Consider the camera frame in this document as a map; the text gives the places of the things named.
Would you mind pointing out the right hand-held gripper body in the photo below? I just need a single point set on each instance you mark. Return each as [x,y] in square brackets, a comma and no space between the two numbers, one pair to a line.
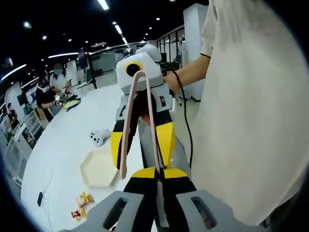
[149,65]

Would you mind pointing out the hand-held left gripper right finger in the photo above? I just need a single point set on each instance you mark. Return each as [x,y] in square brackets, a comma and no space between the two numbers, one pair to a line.
[171,193]

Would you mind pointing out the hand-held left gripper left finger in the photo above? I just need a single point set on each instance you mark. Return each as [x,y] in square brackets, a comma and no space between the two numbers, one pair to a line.
[135,205]

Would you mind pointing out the pink food tongs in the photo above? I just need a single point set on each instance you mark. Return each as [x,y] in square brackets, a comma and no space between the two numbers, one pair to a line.
[125,145]

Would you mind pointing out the cream hexagonal container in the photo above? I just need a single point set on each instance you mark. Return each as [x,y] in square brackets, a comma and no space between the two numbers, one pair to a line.
[99,166]

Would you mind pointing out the yellow food candy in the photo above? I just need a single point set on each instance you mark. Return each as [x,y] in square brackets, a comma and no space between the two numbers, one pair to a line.
[84,199]

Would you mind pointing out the orange food candy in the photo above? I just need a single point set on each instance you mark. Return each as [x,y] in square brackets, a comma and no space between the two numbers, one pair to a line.
[83,212]

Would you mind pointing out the red food candy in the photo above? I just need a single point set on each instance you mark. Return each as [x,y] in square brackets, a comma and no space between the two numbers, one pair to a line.
[76,214]

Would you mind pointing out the person's right hand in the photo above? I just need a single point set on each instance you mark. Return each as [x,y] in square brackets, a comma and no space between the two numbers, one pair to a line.
[173,82]

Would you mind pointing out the white handheld controller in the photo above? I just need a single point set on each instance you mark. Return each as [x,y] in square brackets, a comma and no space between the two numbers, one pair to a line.
[99,137]

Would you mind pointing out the yellow cloth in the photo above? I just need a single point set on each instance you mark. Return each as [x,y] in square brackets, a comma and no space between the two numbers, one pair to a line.
[72,105]

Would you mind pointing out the dark monitor on tripod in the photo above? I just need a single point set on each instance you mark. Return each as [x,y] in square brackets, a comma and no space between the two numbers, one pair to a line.
[82,59]

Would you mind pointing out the operator in beige shirt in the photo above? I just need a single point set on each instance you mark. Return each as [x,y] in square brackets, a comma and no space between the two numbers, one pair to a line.
[241,96]

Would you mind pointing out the black oblong device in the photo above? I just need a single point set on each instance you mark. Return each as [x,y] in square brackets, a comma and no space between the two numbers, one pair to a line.
[40,199]

